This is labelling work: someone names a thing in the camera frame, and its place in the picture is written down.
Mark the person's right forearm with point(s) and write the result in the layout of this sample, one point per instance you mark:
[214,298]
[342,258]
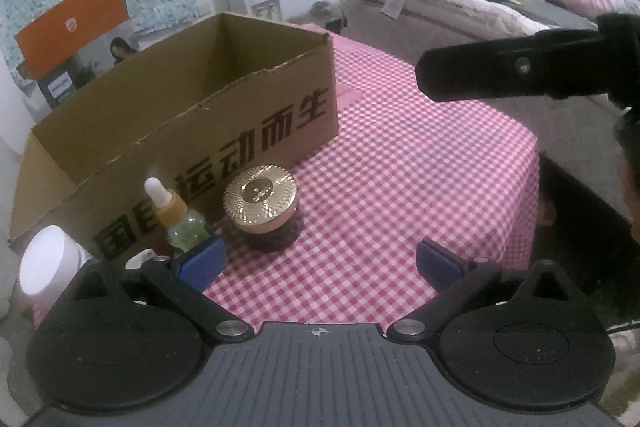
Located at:
[631,197]

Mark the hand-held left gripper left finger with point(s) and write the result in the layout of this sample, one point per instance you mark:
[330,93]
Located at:
[201,263]

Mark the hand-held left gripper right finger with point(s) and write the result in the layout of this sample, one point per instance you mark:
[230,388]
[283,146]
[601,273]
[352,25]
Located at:
[440,264]

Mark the orange printed appliance box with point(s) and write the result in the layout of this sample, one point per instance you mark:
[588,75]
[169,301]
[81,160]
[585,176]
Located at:
[70,27]

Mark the gold-lid cosmetic jar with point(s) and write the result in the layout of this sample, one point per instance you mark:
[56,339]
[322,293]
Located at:
[260,199]

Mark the pink checked tablecloth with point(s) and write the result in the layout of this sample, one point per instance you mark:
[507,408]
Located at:
[400,187]

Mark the grey bed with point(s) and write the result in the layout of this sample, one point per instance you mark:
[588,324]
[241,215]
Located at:
[575,132]

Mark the green dropper bottle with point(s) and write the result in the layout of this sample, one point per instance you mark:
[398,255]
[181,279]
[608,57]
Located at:
[176,209]

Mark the white round jar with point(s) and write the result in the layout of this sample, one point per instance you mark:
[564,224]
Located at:
[45,263]

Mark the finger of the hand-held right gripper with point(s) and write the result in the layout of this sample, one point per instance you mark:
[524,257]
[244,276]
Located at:
[500,67]

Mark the brown cardboard box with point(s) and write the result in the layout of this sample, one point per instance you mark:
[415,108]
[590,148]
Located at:
[200,72]

